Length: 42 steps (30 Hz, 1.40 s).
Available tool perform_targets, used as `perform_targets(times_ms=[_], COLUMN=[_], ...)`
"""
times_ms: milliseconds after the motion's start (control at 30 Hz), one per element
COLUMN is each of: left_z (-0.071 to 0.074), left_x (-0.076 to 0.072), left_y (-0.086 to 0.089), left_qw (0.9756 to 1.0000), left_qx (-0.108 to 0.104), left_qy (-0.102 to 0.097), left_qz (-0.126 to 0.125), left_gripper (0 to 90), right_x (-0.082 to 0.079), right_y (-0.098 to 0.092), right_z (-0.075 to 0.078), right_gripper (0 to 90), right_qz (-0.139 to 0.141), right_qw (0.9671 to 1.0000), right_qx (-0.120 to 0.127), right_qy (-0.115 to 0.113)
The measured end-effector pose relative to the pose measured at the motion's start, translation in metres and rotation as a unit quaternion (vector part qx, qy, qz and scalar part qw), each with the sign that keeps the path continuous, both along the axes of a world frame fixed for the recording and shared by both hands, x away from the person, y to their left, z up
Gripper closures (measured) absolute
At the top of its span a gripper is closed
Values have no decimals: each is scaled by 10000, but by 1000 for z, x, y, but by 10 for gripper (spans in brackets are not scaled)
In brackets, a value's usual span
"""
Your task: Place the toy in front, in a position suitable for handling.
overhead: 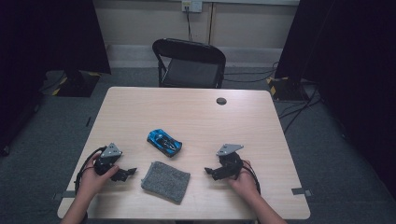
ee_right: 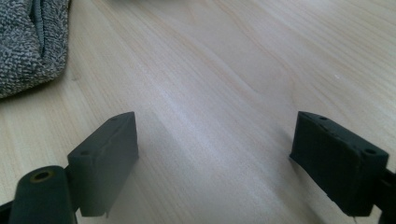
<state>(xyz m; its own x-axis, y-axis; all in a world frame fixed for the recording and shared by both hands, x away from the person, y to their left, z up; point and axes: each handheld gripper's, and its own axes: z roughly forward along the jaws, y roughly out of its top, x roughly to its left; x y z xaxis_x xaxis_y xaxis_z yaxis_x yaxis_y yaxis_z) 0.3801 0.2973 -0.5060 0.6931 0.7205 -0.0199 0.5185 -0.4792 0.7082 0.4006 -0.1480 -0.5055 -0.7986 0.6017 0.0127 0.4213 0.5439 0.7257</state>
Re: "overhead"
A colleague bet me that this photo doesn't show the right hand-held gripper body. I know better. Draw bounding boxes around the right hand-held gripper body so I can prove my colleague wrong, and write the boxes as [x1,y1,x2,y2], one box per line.
[213,143,245,181]

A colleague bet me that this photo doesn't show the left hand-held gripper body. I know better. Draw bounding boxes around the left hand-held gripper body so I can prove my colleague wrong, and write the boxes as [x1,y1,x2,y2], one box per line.
[92,142,123,177]

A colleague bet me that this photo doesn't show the grey terry cloth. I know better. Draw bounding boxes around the grey terry cloth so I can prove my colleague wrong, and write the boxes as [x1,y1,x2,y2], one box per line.
[140,161,191,205]

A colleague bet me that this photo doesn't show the blue toy car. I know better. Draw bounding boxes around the blue toy car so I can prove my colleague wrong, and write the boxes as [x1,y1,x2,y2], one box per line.
[147,128,183,158]

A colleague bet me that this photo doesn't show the person's right hand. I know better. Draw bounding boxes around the person's right hand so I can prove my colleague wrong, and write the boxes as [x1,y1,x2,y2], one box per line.
[227,160,262,200]

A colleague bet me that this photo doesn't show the person's left hand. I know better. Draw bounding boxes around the person's left hand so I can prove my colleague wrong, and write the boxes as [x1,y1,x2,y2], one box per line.
[75,152,120,200]

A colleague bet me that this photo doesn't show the grey tape strip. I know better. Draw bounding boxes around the grey tape strip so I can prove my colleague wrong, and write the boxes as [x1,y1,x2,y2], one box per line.
[290,187,313,197]
[51,189,78,202]

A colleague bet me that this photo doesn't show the black stand base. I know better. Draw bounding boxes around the black stand base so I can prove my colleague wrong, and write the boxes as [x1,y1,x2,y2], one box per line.
[40,69,103,98]

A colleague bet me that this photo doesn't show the yellow striped stand base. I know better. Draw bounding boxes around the yellow striped stand base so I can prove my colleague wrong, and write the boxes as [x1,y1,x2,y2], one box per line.
[265,76,313,103]

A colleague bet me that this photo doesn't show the black folding chair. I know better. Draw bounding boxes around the black folding chair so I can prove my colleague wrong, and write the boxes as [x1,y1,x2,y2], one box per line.
[151,37,227,89]

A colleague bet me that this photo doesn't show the black curtain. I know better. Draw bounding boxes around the black curtain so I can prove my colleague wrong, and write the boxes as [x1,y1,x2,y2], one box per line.
[274,0,396,202]
[0,0,112,157]

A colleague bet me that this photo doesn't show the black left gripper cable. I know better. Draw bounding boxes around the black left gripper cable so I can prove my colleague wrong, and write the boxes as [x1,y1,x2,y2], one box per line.
[74,146,107,195]

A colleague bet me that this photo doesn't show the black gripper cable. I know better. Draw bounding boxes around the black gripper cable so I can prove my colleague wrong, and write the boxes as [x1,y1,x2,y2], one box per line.
[242,162,262,195]
[74,146,107,195]

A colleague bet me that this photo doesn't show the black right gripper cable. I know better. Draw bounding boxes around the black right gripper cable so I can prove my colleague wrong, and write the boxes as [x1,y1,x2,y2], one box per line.
[242,162,262,195]

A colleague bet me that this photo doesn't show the black floor cables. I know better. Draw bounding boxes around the black floor cables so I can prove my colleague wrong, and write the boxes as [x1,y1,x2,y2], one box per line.
[222,61,323,135]

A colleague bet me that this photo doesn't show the thin wall conduit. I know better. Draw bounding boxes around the thin wall conduit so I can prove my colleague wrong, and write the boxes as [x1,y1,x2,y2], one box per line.
[207,2,217,45]

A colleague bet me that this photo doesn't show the black socket cable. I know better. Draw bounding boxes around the black socket cable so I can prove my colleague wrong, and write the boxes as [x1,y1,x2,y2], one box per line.
[185,7,194,43]

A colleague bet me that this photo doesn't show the white wall socket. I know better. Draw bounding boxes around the white wall socket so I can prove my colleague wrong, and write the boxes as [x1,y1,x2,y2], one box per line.
[181,0,204,13]

